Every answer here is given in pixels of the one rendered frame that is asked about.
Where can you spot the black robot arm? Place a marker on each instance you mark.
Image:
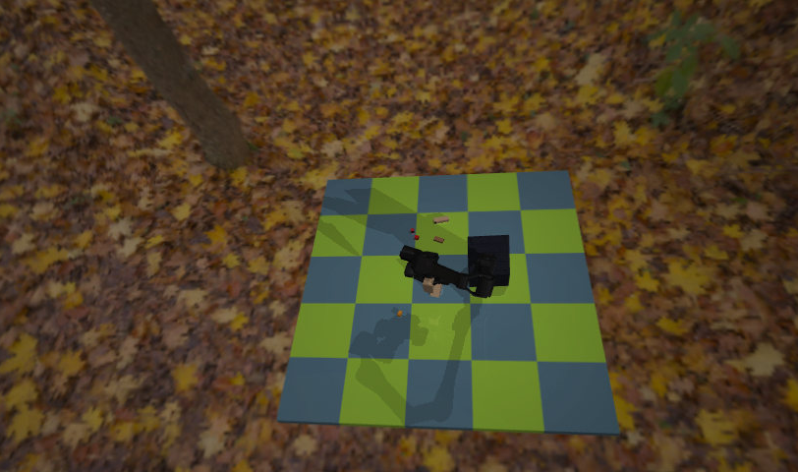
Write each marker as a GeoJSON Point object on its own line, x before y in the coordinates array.
{"type": "Point", "coordinates": [426, 262]}

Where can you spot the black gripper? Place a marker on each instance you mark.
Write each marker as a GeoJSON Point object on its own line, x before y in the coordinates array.
{"type": "Point", "coordinates": [420, 277]}

